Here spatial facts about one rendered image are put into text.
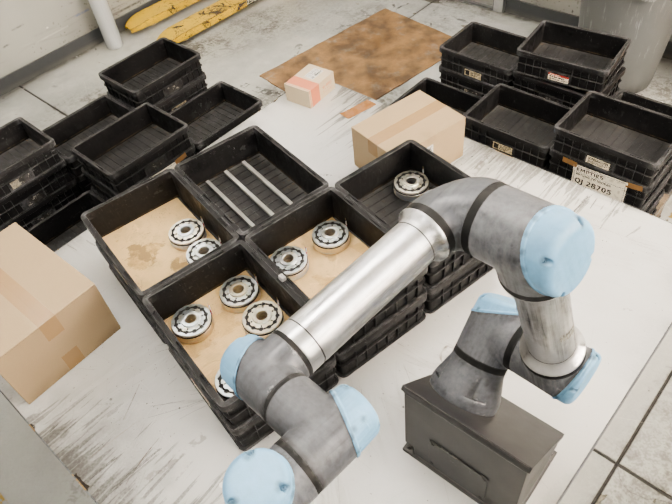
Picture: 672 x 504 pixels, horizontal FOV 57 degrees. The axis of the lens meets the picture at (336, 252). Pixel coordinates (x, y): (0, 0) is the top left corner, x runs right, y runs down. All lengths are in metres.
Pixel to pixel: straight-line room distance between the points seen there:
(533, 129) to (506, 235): 2.02
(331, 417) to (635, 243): 1.42
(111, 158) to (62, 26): 2.03
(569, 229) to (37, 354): 1.34
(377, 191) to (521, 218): 1.05
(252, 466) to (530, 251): 0.44
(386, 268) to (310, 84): 1.67
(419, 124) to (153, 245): 0.91
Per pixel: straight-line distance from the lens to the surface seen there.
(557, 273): 0.87
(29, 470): 2.64
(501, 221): 0.87
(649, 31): 3.63
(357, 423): 0.73
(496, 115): 2.93
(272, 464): 0.69
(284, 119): 2.42
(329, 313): 0.81
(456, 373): 1.30
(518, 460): 1.22
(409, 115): 2.10
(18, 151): 3.11
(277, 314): 1.56
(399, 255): 0.86
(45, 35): 4.71
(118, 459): 1.66
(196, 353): 1.58
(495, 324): 1.27
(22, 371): 1.77
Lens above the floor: 2.09
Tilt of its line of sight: 48 degrees down
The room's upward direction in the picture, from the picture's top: 8 degrees counter-clockwise
